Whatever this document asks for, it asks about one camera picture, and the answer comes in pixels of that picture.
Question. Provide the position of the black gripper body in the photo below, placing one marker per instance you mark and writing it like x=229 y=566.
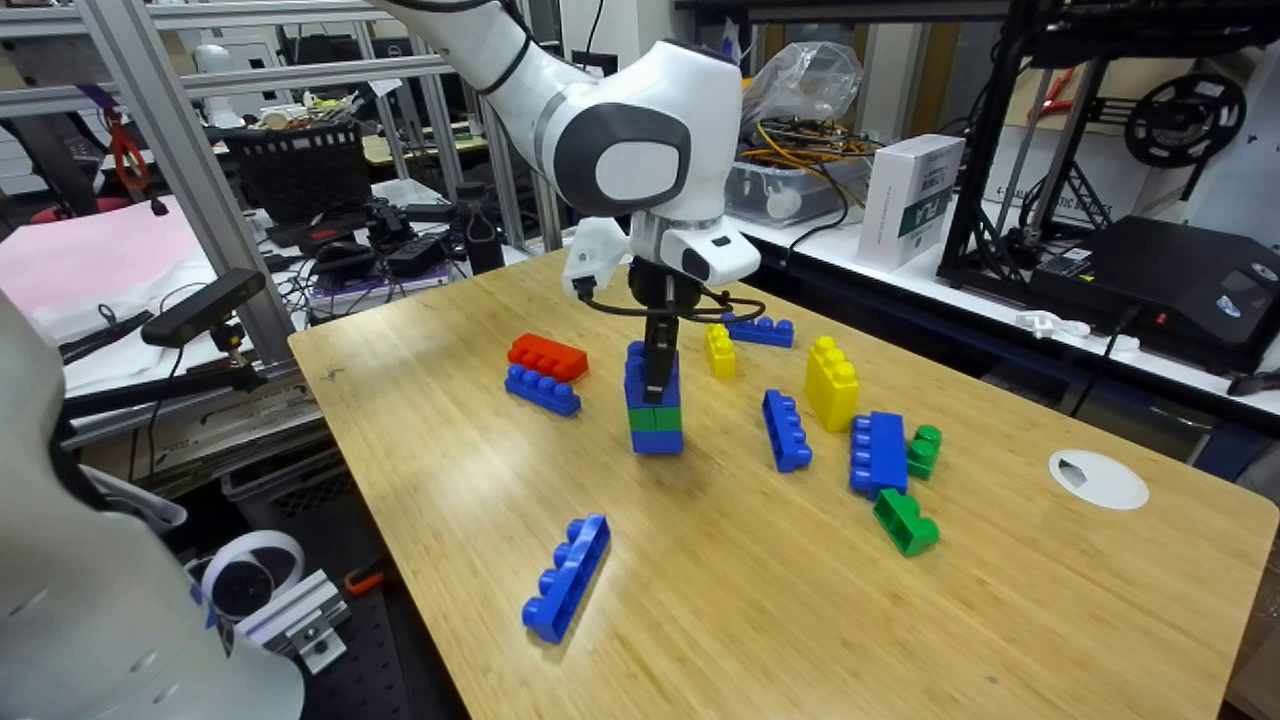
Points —
x=662 y=287

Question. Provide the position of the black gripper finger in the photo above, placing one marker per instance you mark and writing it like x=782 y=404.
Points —
x=662 y=355

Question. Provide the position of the tall blue stack block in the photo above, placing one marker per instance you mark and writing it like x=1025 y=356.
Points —
x=634 y=381

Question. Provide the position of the green stack block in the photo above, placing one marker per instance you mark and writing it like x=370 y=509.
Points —
x=659 y=421

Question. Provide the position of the low blue stack block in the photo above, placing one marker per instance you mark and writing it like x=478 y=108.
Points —
x=659 y=446

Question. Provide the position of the small yellow block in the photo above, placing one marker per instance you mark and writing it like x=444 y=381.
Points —
x=720 y=355

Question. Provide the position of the small blue block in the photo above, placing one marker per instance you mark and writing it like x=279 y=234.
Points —
x=763 y=332

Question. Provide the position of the red long block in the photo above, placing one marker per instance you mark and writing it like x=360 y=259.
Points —
x=546 y=356

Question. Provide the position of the blue long block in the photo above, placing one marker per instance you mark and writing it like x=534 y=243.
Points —
x=540 y=391
x=564 y=580
x=787 y=435

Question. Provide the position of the large yellow block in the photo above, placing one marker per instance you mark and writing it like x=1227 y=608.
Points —
x=834 y=384

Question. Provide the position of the wide blue block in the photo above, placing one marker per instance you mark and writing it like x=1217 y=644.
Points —
x=881 y=459

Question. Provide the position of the small green block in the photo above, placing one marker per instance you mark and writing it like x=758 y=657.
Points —
x=925 y=455

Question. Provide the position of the clear plastic bin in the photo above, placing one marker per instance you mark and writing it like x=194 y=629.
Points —
x=787 y=193

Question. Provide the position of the clear plastic bag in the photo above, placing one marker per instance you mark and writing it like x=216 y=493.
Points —
x=812 y=81

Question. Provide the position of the black mesh basket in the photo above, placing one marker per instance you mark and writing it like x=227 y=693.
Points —
x=293 y=174

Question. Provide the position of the white table grommet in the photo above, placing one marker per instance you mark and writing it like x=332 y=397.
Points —
x=1102 y=483

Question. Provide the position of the black filament spool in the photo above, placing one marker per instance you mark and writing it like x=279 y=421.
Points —
x=1140 y=126

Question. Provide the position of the black equipment case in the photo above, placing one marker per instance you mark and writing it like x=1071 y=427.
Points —
x=1175 y=287

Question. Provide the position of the pink sheet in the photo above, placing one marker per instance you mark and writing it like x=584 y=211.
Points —
x=93 y=267

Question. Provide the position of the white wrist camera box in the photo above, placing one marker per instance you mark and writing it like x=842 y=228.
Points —
x=720 y=253

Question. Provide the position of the black 3D printer frame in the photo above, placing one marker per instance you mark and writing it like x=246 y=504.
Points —
x=989 y=144

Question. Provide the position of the white round bracket device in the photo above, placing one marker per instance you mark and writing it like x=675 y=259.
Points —
x=287 y=612

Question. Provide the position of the black camera on stand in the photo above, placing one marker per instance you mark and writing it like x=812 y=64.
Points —
x=201 y=307

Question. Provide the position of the aluminium profile frame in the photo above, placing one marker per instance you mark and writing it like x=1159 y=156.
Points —
x=164 y=144

